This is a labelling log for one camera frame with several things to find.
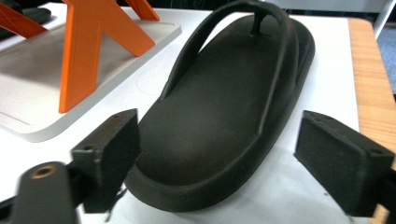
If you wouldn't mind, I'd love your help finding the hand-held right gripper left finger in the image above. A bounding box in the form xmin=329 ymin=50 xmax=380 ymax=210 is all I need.
xmin=70 ymin=107 xmax=141 ymax=215

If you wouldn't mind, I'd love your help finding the white table cover sheet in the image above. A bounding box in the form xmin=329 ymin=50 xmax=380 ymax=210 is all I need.
xmin=0 ymin=7 xmax=362 ymax=224

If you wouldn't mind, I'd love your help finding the black flip-flop slipper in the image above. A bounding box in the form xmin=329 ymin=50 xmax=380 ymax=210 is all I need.
xmin=0 ymin=0 xmax=52 ymax=41
xmin=124 ymin=0 xmax=316 ymax=213

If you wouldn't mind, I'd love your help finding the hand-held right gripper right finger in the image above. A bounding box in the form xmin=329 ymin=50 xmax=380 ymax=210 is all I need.
xmin=293 ymin=109 xmax=396 ymax=218

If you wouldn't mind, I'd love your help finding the orange shoe rack grey base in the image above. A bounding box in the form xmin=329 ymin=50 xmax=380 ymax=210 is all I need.
xmin=0 ymin=0 xmax=183 ymax=144

